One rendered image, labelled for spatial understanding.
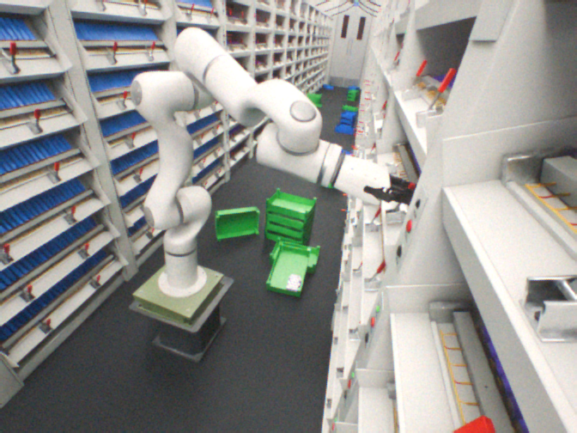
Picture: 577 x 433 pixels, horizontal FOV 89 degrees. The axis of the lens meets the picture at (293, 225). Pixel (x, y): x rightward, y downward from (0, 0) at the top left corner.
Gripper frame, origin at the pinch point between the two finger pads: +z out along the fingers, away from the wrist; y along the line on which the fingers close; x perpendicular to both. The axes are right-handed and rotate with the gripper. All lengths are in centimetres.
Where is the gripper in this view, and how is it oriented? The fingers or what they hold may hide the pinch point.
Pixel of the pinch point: (410, 193)
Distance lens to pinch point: 63.0
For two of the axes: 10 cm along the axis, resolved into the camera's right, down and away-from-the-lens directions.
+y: -2.1, 5.2, -8.3
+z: 9.4, 3.3, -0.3
